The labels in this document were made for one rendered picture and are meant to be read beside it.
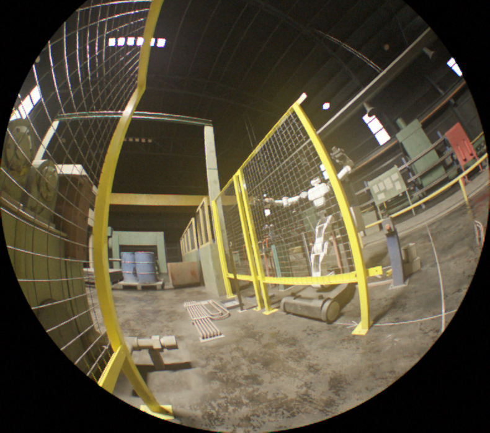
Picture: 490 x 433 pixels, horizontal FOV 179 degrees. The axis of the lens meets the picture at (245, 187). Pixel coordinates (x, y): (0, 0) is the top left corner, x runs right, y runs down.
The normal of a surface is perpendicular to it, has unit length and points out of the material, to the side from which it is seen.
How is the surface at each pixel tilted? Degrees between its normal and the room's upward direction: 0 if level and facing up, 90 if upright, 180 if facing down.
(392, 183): 90
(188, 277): 90
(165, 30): 173
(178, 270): 90
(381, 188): 90
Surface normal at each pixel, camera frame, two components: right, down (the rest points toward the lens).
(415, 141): -0.88, -0.03
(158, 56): 0.29, 0.90
